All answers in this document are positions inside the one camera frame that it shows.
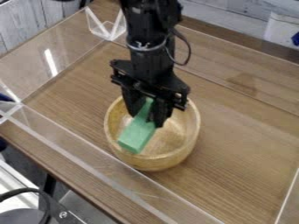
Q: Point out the green rectangular block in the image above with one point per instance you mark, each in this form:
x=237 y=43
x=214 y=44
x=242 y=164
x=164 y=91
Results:
x=140 y=131

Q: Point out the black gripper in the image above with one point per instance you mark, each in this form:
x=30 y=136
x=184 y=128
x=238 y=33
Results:
x=148 y=76

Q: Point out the brown wooden bowl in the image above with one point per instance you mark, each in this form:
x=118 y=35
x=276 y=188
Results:
x=172 y=143

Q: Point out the clear acrylic tray enclosure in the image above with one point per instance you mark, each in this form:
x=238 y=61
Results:
x=197 y=150

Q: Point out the black table leg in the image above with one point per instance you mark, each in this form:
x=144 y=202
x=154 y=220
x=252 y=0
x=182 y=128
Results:
x=50 y=184

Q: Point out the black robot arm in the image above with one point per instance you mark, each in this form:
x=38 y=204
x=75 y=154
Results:
x=152 y=20

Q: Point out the white container in background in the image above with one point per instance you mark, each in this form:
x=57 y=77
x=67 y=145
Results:
x=282 y=30

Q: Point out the grey metal base plate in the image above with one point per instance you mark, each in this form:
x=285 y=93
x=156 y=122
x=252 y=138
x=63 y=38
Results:
x=85 y=211

